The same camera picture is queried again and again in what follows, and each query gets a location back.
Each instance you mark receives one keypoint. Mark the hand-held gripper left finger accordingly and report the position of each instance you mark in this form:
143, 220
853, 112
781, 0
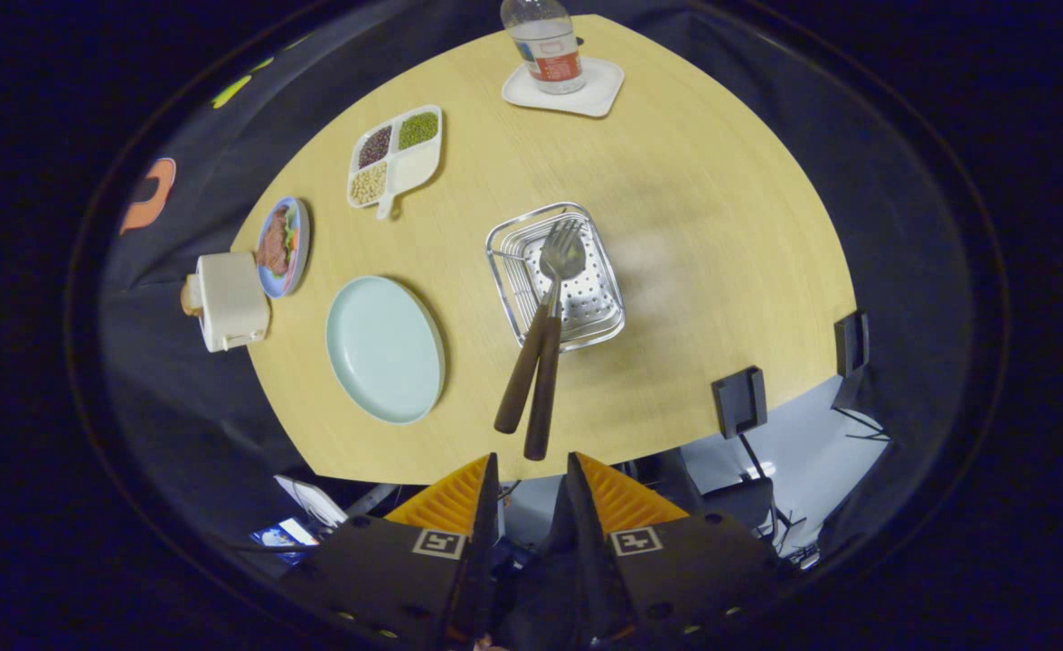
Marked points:
486, 542

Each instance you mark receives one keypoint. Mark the white flat panel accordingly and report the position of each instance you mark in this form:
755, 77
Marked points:
313, 499

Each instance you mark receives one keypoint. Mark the white divided dish with beans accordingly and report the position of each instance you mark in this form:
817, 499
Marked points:
416, 167

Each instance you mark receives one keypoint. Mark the clear water bottle red label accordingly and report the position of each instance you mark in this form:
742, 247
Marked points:
545, 50

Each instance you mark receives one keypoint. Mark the toasted bread slice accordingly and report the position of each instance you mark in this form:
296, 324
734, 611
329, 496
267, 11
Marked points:
191, 296

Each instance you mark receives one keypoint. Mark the white toaster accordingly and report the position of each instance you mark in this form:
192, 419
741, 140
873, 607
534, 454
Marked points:
233, 303

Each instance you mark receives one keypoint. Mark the pale green plate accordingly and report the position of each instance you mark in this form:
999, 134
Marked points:
385, 353

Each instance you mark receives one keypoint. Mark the black holder on stand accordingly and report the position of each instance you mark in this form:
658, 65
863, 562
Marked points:
851, 344
738, 402

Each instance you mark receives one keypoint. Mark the meat and vegetables food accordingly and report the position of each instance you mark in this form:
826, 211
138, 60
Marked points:
274, 246

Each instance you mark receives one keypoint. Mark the blue plate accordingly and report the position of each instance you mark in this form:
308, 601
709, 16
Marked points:
303, 244

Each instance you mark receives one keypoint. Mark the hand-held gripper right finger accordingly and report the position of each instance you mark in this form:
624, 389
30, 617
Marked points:
590, 542

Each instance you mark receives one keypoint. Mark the white square coaster tray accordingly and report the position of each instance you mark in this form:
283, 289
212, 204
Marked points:
601, 95

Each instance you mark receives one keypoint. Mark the glowing blue screen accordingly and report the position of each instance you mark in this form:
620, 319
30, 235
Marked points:
283, 533

